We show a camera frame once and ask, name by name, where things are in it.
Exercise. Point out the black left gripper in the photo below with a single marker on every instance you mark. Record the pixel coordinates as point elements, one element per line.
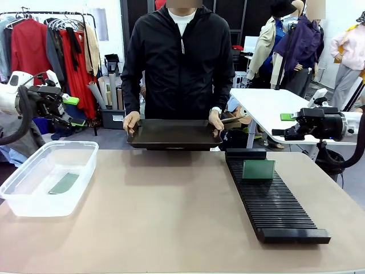
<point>45,101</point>

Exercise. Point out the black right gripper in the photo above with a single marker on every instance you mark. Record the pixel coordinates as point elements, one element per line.
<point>322,122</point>

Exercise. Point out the green PCB board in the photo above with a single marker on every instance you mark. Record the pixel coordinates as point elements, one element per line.
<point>258,169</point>
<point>64,184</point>

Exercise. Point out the black rectangular tray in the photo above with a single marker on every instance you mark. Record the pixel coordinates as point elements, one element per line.
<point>171,135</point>

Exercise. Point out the person's right forearm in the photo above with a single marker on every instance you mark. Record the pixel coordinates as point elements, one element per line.
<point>132,97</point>

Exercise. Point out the person's left forearm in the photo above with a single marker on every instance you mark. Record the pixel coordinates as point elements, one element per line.
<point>223,94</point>

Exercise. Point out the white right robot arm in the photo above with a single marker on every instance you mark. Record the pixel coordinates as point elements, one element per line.
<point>355,125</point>

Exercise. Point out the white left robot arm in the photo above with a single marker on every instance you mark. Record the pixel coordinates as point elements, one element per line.
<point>11,91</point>

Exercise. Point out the person's right hand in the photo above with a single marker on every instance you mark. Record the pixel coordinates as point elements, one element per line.
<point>131,121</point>

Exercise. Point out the person's left hand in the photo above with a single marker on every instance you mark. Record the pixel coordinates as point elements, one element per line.
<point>216,122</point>

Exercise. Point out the grey paper roll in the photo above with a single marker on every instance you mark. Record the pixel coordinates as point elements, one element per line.
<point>95,94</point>

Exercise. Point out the white side table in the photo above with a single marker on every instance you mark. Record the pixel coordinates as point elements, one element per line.
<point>265,108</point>

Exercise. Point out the red dress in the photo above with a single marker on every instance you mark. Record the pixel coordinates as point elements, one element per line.
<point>77,80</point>

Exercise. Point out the grey storage bin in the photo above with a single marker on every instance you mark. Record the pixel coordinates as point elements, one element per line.
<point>112,118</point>

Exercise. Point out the beige paper roll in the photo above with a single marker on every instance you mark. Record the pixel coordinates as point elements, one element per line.
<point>113,91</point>

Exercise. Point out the grey cloth pile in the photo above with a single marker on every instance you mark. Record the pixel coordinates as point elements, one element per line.
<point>31,137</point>

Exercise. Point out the cardboard box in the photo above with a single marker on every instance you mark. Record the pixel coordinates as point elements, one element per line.
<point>235,120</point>

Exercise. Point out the grey hanging jacket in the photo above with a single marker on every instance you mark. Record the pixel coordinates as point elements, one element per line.
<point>54,54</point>

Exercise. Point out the beige hanging garment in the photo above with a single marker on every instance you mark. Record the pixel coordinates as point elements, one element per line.
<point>92,51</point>

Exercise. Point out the black hanging scarf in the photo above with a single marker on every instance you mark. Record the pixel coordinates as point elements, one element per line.
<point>74,48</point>

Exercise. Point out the black tripod pole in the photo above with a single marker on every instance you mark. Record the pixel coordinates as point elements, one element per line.
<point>285,57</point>

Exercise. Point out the white wristwatch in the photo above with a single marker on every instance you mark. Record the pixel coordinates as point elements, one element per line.
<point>215,110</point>

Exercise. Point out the red shirt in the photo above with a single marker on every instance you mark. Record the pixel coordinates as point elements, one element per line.
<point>28,54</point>

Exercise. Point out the clear plastic box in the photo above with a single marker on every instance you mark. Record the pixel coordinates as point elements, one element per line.
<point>48,182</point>

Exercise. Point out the mannequin in purple jacket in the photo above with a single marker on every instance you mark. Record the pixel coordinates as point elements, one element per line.
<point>302,51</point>

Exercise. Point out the mannequin in beige coat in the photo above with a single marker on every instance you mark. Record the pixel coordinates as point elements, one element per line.
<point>265,51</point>

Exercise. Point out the black slotted PCB rack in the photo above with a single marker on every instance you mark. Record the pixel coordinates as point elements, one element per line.
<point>271,205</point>

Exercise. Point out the mannequin in pink sweater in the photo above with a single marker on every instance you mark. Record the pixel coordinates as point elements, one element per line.
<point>349,65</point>

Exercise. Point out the white monitor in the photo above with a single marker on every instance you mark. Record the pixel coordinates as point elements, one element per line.
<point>252,44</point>

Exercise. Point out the person in black jacket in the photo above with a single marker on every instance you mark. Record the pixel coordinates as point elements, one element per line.
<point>179,68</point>

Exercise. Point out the black bucket hat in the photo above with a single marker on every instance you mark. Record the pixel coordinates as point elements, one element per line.
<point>282,8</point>

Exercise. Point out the black clothes rail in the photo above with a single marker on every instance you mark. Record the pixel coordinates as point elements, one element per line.
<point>94,57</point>

